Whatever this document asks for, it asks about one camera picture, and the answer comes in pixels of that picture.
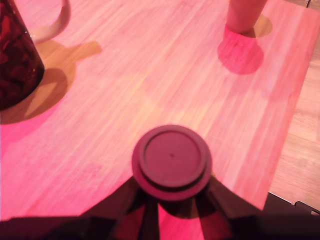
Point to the dark brown coffee capsule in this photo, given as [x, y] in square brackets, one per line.
[172, 160]

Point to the white coffee capsule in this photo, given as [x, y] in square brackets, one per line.
[243, 15]

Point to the red floral print mug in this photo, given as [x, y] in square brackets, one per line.
[15, 62]

